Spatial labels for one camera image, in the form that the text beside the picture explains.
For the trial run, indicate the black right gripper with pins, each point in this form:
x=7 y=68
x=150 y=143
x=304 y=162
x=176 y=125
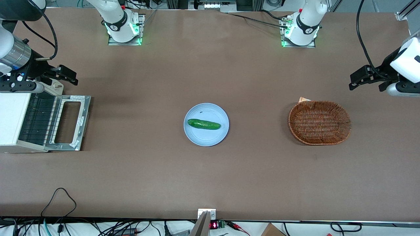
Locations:
x=36 y=68

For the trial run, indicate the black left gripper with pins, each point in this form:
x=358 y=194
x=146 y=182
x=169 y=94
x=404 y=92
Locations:
x=386 y=69

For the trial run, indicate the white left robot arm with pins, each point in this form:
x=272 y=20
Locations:
x=306 y=19

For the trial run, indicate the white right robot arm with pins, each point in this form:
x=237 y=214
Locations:
x=118 y=19

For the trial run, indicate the white oven dial knob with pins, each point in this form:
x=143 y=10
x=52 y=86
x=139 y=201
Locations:
x=56 y=87

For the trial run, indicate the white toaster oven body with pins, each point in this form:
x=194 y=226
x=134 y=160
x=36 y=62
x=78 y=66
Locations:
x=10 y=124

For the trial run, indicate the brown oval wicker basket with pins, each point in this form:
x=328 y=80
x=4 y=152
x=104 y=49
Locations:
x=320 y=123

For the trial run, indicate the beige paper tag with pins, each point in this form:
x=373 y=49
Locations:
x=303 y=99

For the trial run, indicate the green cucumber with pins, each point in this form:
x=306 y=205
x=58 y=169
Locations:
x=203 y=124

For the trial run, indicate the light blue round plate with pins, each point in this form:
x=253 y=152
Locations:
x=206 y=136

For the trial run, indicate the brown cardboard box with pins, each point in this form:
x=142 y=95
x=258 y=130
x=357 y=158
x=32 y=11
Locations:
x=272 y=231

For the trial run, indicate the red black alligator clips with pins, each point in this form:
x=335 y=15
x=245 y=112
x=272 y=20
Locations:
x=238 y=226

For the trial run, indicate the red digit display module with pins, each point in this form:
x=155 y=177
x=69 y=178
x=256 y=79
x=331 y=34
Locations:
x=215 y=225

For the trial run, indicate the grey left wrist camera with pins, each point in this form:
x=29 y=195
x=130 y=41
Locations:
x=403 y=89

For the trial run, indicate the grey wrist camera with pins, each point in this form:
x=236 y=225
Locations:
x=19 y=87
x=403 y=89

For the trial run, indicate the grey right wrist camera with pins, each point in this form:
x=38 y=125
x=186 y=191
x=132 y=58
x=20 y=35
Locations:
x=19 y=87

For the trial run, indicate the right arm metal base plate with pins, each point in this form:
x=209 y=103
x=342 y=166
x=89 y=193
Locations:
x=113 y=42

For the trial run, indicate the aluminium frame profile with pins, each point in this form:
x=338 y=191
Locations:
x=407 y=9

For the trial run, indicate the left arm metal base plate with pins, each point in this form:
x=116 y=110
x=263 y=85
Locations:
x=285 y=44

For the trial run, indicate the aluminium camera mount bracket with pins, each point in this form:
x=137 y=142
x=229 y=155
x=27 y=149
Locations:
x=205 y=216

